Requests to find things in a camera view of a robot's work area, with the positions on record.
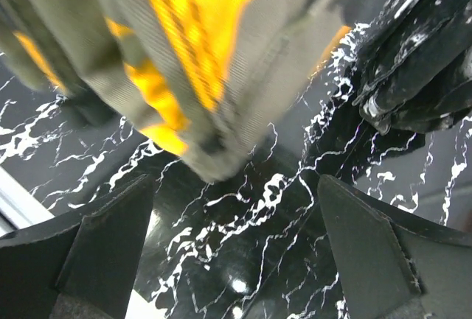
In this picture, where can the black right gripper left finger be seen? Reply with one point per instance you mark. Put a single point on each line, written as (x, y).
(80, 264)

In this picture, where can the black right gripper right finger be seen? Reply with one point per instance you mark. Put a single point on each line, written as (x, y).
(393, 264)

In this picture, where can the camouflage olive yellow trousers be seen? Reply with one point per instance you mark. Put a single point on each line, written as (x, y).
(203, 79)

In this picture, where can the black white patterned trousers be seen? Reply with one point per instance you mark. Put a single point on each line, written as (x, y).
(413, 70)

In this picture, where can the aluminium extrusion rail frame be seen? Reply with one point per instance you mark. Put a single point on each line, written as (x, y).
(19, 209)

